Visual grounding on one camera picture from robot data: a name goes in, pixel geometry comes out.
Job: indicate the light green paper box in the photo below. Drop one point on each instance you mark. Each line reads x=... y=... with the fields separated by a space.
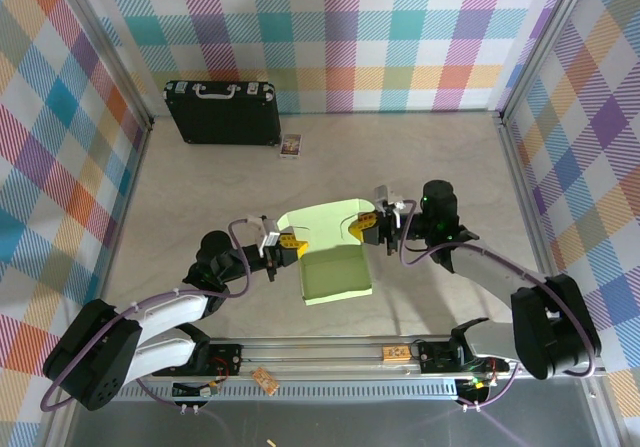
x=335 y=272

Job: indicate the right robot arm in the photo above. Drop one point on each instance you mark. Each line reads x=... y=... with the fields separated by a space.
x=545 y=332

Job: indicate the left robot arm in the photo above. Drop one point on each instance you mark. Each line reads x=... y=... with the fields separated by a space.
x=95 y=352

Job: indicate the small colourful card box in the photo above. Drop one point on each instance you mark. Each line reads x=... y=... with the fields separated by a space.
x=291 y=145

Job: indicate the small rectangular wooden board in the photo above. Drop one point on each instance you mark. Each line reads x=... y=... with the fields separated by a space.
x=396 y=353

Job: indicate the black connector with green plug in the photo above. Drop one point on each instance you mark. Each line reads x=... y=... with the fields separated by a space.
x=200 y=391

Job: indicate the perforated metal strip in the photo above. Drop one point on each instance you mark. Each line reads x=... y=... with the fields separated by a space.
x=325 y=392

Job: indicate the black connector with lit LEDs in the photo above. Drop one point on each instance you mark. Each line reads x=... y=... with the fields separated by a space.
x=474 y=387

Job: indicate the grey metal lower panel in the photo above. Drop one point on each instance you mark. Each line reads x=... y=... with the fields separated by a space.
x=350 y=424

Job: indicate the aluminium side rail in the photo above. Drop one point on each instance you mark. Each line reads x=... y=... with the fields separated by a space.
x=117 y=237
x=537 y=207

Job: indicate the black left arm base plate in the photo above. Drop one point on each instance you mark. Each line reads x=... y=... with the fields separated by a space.
x=227 y=359

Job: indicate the aluminium frame cross rail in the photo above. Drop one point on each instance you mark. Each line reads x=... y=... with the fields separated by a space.
x=325 y=354

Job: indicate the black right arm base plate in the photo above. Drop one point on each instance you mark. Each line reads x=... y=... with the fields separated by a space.
x=435 y=357

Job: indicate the aluminium frame post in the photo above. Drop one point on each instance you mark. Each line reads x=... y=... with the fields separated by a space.
x=545 y=47
x=107 y=52

